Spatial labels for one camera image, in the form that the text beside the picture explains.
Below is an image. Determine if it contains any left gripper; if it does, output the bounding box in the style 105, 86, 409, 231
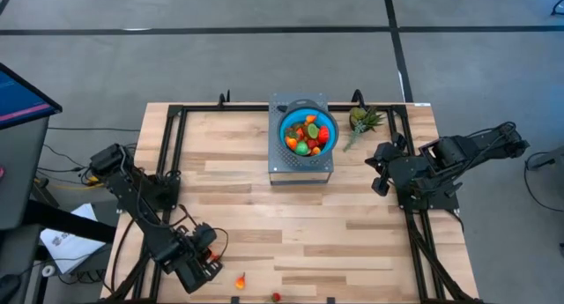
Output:
167, 237, 224, 295

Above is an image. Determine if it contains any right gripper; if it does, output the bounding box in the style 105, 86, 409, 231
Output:
364, 143, 409, 197

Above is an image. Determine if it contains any blue collapsible bowl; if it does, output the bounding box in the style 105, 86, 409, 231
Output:
277, 99, 339, 167

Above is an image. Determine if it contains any potted succulent plant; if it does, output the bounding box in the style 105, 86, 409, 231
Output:
342, 105, 385, 153

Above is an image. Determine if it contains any grey perforated metal stand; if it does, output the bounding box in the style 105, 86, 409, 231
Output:
267, 92, 335, 185

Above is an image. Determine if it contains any white paper sheet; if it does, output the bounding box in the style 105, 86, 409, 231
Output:
39, 202, 107, 275

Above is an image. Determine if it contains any black desk bar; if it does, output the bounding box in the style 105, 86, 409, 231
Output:
24, 200, 116, 244

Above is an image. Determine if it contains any blue screen monitor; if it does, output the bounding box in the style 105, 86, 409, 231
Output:
0, 62, 63, 131

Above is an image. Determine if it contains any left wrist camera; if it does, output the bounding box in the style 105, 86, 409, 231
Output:
193, 223, 218, 248

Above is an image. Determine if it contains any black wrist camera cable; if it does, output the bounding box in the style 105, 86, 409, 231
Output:
175, 204, 230, 262

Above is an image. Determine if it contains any thick black cable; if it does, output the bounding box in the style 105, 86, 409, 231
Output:
109, 218, 134, 294

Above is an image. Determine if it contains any thin black floor cable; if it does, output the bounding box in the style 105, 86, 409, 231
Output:
523, 150, 564, 213

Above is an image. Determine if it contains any yellow cable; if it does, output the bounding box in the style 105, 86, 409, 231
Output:
50, 174, 106, 191

